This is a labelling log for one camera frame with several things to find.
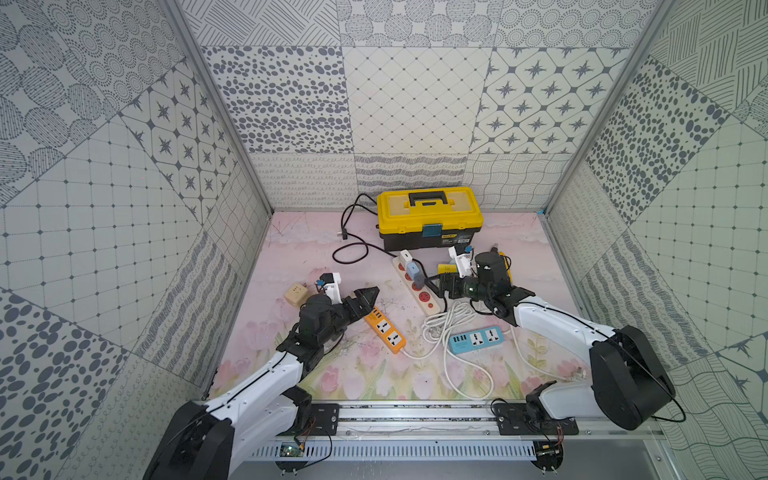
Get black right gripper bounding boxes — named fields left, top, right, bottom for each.
left=423, top=272, right=491, bottom=303

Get yellow cube socket adapter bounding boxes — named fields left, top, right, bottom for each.
left=437, top=263, right=458, bottom=275

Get cream power strip red sockets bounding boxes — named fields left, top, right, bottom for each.
left=392, top=250, right=444, bottom=316

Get orange USB power strip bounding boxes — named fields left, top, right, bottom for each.
left=364, top=307, right=406, bottom=354

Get teal USB power strip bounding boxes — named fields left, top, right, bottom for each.
left=449, top=326, right=504, bottom=355

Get cream dragon cube adapter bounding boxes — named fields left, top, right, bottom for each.
left=284, top=283, right=310, bottom=308

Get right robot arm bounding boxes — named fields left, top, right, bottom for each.
left=439, top=249, right=677, bottom=430

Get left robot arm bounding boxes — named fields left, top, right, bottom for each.
left=143, top=287, right=380, bottom=479

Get yellow black toolbox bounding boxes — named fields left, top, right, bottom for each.
left=377, top=187, right=484, bottom=252

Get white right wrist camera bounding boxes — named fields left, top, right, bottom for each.
left=449, top=245, right=474, bottom=278

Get bundled white cable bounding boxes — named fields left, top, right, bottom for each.
left=422, top=301, right=475, bottom=343

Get black power cable with plug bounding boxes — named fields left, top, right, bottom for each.
left=331, top=193, right=445, bottom=301

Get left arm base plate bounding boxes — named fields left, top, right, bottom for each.
left=292, top=403, right=341, bottom=436

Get aluminium mounting rail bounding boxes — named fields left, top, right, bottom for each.
left=335, top=401, right=662, bottom=441

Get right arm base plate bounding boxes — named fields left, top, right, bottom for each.
left=490, top=399, right=579, bottom=437

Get white power strip cable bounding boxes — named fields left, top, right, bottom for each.
left=400, top=299, right=586, bottom=401

